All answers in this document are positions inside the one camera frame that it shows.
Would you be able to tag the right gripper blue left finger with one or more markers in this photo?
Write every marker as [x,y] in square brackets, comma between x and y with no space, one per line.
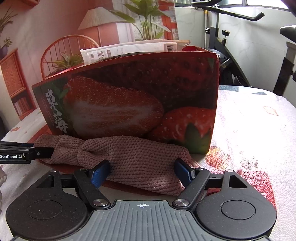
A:
[88,183]

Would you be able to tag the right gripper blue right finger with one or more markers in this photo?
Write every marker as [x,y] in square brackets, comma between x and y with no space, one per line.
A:
[194,181]

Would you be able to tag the pink knitted cloth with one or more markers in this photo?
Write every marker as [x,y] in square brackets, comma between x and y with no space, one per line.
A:
[135,162]

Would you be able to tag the printed room backdrop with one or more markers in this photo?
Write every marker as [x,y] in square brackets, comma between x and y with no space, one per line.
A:
[31,27]

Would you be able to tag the white patterned tablecloth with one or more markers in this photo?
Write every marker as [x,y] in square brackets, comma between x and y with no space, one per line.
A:
[254,134]

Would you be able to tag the red strawberry cardboard box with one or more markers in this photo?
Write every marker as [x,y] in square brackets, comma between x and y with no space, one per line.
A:
[168,97]

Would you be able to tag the black exercise bike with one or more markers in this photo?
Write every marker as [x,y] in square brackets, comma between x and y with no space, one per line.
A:
[262,40]

